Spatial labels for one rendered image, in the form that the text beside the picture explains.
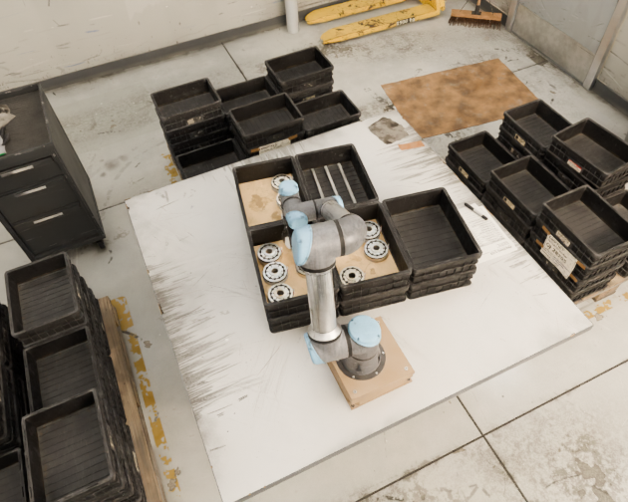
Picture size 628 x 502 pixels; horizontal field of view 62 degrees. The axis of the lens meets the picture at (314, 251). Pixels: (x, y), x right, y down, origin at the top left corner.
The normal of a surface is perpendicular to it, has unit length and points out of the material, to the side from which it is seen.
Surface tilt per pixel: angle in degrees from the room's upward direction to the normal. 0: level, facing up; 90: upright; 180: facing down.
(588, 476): 0
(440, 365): 0
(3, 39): 90
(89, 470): 0
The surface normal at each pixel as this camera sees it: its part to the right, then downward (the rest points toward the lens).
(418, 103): -0.04, -0.61
